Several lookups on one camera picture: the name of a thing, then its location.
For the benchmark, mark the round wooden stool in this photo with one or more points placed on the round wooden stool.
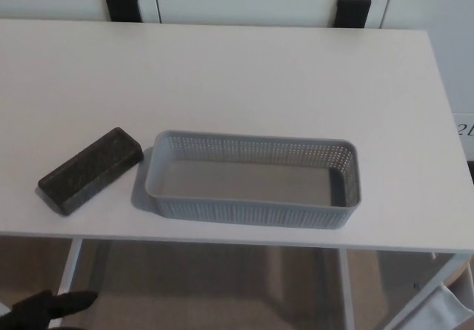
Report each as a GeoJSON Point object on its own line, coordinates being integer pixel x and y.
{"type": "Point", "coordinates": [461, 276]}

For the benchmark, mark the grey perforated plastic basket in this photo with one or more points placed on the grey perforated plastic basket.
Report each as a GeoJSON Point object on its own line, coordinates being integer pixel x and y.
{"type": "Point", "coordinates": [252, 211]}

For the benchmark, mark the white fabric side pouch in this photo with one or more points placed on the white fabric side pouch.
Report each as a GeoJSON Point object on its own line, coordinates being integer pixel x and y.
{"type": "Point", "coordinates": [440, 311]}

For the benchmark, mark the dark felt board eraser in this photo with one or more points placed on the dark felt board eraser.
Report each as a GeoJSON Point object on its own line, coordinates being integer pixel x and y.
{"type": "Point", "coordinates": [90, 171]}

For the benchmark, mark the white metal frame desk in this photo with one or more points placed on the white metal frame desk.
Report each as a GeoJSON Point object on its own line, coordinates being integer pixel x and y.
{"type": "Point", "coordinates": [240, 78]}

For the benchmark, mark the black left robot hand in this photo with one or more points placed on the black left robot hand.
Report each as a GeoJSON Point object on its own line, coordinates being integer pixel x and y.
{"type": "Point", "coordinates": [40, 309]}

